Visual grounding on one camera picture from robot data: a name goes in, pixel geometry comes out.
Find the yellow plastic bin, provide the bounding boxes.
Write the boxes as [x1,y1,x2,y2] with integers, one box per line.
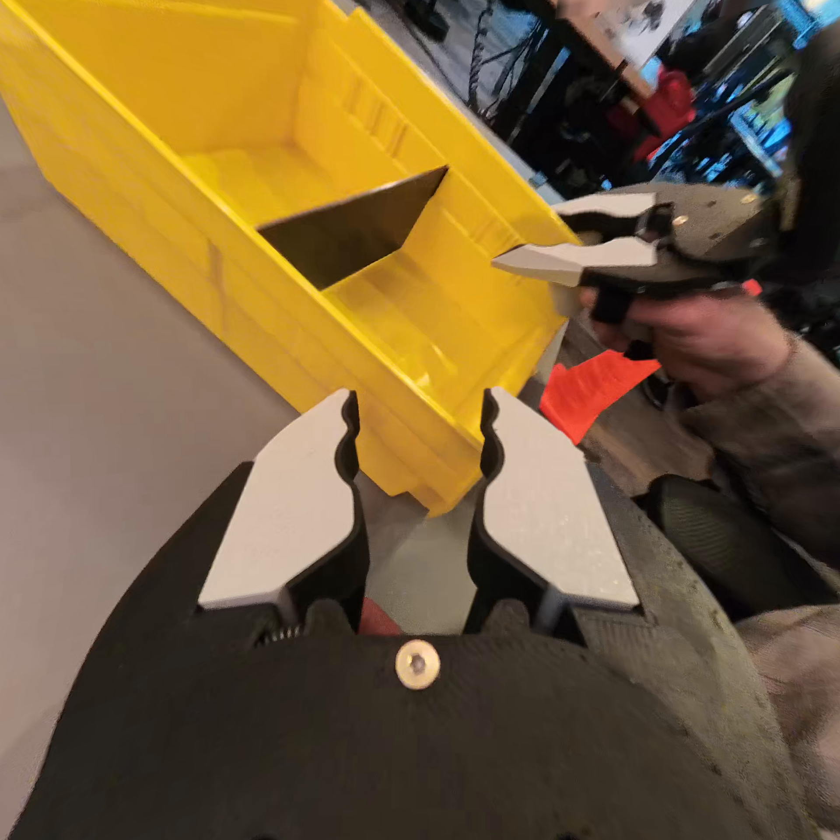
[0,0,581,519]

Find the red object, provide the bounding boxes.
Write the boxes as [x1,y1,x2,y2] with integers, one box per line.
[607,66,698,164]

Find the person's right hand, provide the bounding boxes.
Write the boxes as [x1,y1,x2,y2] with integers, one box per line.
[579,289,795,403]

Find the black mesh office chair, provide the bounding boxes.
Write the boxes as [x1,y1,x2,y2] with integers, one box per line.
[646,476,840,621]

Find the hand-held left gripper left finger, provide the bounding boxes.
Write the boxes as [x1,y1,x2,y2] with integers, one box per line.
[197,387,371,634]

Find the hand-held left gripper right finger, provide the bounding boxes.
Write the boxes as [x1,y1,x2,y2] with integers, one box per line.
[461,386,641,636]

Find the black bin divider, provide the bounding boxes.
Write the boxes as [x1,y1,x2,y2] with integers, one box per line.
[257,165,450,291]

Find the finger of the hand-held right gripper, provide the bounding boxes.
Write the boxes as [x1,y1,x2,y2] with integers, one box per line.
[491,236,665,317]
[551,190,676,242]

